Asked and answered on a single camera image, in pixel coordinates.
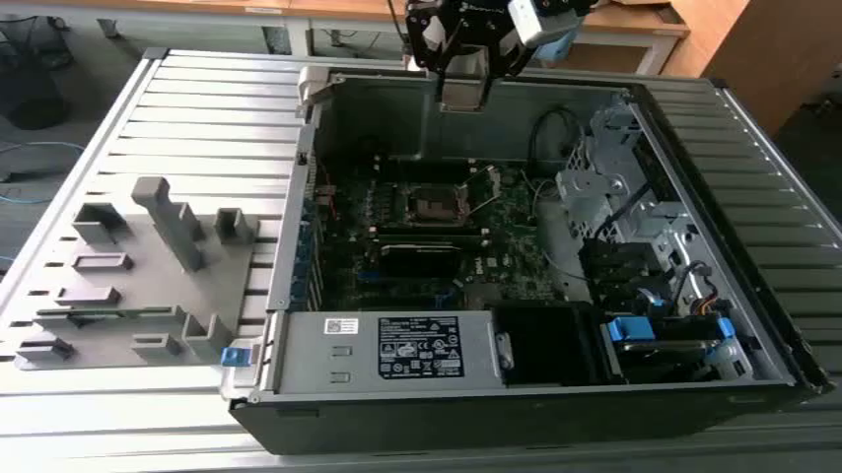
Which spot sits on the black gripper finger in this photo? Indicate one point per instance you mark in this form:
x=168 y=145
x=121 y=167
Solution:
x=507 y=59
x=428 y=49

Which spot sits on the silver CPU plate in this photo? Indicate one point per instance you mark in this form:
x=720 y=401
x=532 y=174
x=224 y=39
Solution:
x=464 y=96

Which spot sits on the CPU socket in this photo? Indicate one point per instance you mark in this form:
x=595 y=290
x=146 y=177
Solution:
x=432 y=204

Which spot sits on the black RAM slot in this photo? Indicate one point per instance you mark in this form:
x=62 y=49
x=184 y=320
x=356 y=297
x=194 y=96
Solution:
x=428 y=228

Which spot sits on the pale blue teach pendant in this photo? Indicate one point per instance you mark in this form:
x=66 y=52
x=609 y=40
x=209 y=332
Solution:
x=560 y=51

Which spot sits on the wooden desk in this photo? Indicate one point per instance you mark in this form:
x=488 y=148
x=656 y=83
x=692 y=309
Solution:
x=632 y=24

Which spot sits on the metal drive cage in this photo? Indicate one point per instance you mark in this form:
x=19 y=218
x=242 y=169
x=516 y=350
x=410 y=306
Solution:
x=587 y=197

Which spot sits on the green motherboard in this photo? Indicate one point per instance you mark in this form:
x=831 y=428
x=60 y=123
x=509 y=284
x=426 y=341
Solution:
x=520 y=246

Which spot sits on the wooden cabinet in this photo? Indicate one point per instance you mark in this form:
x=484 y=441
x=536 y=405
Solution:
x=776 y=49

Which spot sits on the black graphics card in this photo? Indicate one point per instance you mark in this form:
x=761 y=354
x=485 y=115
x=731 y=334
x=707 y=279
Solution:
x=421 y=261

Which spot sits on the grey chipset heatsink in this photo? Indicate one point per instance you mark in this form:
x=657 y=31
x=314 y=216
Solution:
x=487 y=296

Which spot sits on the grey parts rack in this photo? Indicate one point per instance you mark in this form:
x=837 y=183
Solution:
x=217 y=276

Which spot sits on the hard disk in blue carrier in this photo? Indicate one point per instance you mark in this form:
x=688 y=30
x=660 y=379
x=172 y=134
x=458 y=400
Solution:
x=632 y=329

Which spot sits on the black wastebasket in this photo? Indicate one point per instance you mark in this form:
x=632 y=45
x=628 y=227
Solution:
x=37 y=103

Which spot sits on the grey power supply unit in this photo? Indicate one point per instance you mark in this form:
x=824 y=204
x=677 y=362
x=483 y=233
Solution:
x=309 y=355

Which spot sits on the blue case latch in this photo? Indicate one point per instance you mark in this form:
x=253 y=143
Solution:
x=237 y=357

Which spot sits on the black PC case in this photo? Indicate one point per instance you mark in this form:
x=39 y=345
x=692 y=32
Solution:
x=461 y=424

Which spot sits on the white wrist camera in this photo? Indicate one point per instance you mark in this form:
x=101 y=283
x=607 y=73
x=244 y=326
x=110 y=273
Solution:
x=540 y=27

